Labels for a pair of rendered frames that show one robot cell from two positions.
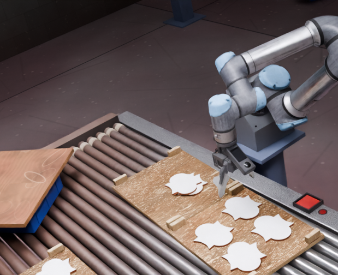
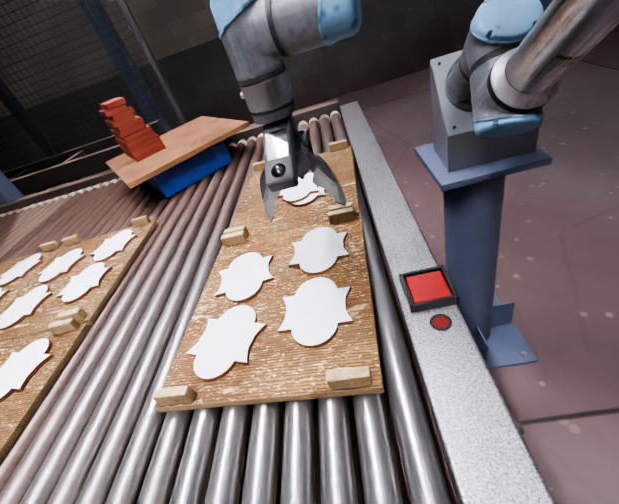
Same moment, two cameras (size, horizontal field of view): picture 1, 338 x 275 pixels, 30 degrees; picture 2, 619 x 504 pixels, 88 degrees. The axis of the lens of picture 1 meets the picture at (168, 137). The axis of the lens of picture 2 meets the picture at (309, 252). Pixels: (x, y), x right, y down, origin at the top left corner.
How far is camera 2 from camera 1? 1.77 m
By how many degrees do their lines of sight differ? 37
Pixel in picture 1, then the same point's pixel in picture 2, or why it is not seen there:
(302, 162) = (583, 210)
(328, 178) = (607, 238)
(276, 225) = (323, 308)
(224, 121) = (236, 52)
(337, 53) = not seen: outside the picture
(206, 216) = (273, 242)
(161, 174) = not seen: hidden behind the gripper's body
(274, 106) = (478, 81)
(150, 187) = not seen: hidden behind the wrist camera
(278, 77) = (509, 15)
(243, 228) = (286, 285)
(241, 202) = (326, 240)
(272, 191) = (397, 238)
